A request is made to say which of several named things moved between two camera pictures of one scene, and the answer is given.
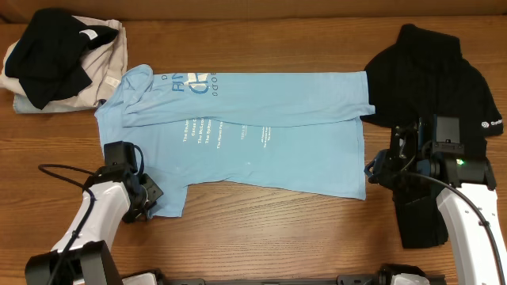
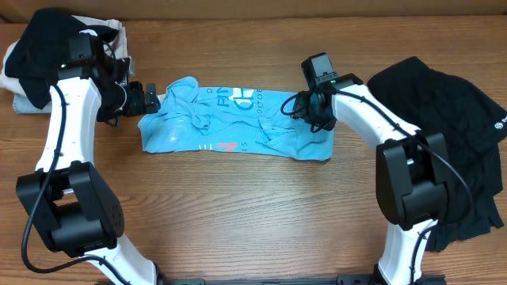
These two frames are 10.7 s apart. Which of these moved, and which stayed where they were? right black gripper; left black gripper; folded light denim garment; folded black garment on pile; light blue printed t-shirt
Moved: left black gripper; right black gripper; light blue printed t-shirt
Stayed: folded light denim garment; folded black garment on pile
